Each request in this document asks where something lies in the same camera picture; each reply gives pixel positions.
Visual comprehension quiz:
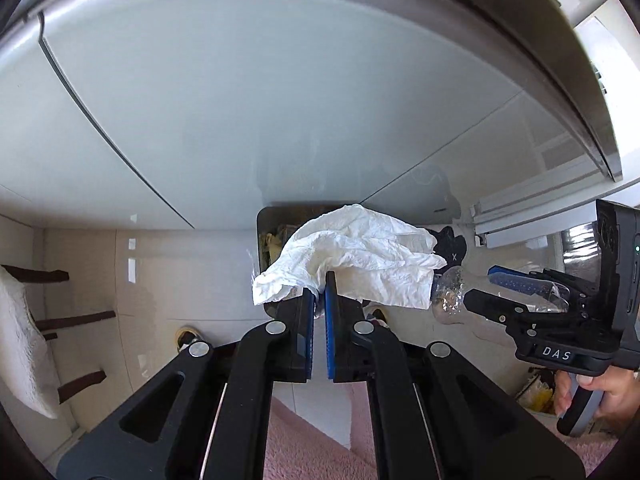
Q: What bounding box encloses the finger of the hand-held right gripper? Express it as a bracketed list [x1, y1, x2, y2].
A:
[487, 265, 596, 306]
[463, 287, 541, 331]

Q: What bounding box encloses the colourful shoe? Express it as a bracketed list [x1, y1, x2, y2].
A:
[176, 326, 206, 356]

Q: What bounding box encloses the white tissue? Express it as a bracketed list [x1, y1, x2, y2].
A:
[251, 203, 448, 311]

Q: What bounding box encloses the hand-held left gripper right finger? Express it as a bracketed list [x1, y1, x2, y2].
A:
[325, 271, 586, 480]

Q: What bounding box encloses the yellow plastic bag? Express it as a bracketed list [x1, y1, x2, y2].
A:
[517, 375, 556, 413]

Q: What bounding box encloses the person's right leg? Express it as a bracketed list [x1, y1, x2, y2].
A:
[562, 432, 623, 478]

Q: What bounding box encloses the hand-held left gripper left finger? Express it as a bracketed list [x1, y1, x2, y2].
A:
[56, 287, 317, 480]

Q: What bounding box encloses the white glossy cabinet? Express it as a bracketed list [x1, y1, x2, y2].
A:
[0, 0, 601, 233]

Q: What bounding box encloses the white sliding door track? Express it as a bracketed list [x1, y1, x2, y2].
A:
[472, 167, 616, 250]

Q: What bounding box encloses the dark square waste bin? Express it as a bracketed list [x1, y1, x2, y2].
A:
[256, 205, 351, 321]

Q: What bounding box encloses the white cloth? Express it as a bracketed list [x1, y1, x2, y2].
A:
[0, 265, 61, 420]

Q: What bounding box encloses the clear plastic bottle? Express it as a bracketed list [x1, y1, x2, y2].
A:
[430, 266, 571, 327]

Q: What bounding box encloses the person's right hand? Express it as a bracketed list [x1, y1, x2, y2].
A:
[554, 367, 640, 423]

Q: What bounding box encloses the black cat-shaped floor mat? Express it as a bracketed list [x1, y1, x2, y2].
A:
[425, 226, 468, 276]

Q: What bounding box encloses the crumpled yellow wrapper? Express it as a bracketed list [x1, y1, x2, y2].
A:
[267, 230, 289, 264]

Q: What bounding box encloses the grey countertop edge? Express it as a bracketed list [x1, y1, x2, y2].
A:
[0, 0, 623, 183]

